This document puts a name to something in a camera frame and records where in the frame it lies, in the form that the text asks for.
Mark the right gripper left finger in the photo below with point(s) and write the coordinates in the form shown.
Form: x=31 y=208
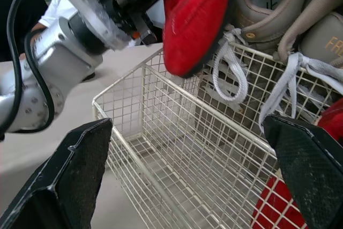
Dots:
x=72 y=175

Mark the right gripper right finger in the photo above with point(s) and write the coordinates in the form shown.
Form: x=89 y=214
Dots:
x=308 y=164

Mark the small red shoe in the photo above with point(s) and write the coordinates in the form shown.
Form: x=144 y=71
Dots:
x=195 y=25
x=273 y=205

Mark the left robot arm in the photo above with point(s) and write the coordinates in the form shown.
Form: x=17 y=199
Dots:
x=59 y=60

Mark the person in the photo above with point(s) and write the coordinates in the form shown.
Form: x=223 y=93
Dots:
x=57 y=9

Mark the large grey-tan laced sneaker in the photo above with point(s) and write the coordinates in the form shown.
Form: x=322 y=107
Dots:
x=319 y=41
x=257 y=11

